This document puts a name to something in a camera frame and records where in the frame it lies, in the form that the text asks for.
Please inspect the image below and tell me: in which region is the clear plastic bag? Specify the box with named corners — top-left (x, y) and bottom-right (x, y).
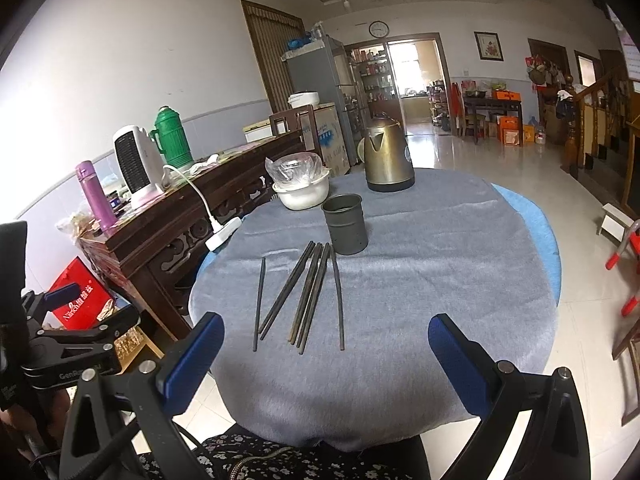
top-left (265, 152), bottom-right (323, 188)

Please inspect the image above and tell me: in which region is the dark carved wooden sideboard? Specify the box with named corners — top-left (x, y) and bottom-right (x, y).
top-left (77, 130), bottom-right (305, 339)

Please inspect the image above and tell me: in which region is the dark chopstick two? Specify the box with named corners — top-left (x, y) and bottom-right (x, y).
top-left (258, 240), bottom-right (316, 339)

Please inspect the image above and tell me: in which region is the white power strip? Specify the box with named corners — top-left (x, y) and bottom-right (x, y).
top-left (205, 216), bottom-right (242, 252)

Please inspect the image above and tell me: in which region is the round wall clock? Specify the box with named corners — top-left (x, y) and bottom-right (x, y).
top-left (368, 21), bottom-right (390, 39)

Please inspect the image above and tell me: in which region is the dark wooden side table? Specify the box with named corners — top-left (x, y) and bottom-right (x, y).
top-left (463, 96), bottom-right (524, 146)

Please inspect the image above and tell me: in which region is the white bowl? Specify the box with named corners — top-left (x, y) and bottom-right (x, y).
top-left (272, 168), bottom-right (331, 211)

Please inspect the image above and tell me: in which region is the red plastic stool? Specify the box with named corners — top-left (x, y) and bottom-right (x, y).
top-left (605, 231), bottom-right (639, 318)

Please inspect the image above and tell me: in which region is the white rice cooker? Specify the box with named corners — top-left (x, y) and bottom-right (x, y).
top-left (288, 91), bottom-right (320, 108)

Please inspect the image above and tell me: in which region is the blue round table cover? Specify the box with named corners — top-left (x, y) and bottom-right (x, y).
top-left (492, 184), bottom-right (562, 304)

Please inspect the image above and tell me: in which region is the dark chopstick four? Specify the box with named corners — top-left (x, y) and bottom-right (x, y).
top-left (288, 243), bottom-right (323, 344)

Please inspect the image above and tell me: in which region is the grey refrigerator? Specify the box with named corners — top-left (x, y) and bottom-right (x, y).
top-left (281, 35), bottom-right (364, 166)

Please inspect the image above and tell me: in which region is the gold electric kettle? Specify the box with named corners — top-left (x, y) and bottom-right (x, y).
top-left (359, 116), bottom-right (416, 193)

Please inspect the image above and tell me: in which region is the framed wall picture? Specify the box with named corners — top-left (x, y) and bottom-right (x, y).
top-left (474, 32), bottom-right (503, 62)

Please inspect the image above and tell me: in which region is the dark grey utensil cup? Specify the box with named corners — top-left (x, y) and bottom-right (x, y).
top-left (321, 194), bottom-right (369, 256)

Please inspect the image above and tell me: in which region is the wall calendar poster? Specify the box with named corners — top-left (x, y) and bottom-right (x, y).
top-left (608, 6), bottom-right (640, 93)

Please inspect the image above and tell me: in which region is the red cardboard box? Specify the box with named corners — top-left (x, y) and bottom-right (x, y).
top-left (49, 257), bottom-right (114, 330)

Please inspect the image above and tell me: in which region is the purple thermos bottle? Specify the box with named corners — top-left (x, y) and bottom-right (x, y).
top-left (75, 160), bottom-right (117, 233)

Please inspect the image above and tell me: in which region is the white fan heater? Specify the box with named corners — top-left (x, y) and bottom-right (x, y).
top-left (113, 125), bottom-right (164, 209)

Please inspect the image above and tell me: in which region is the grey table cloth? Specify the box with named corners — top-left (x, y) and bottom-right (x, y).
top-left (189, 169), bottom-right (558, 451)

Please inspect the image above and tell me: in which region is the dark chopstick one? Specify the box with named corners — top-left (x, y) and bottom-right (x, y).
top-left (252, 257), bottom-right (267, 353)

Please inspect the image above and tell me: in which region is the wooden chair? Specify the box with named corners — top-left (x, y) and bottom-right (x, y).
top-left (269, 105), bottom-right (323, 159)

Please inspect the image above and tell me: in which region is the green thermos jug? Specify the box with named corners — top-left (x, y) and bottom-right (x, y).
top-left (149, 105), bottom-right (194, 169)

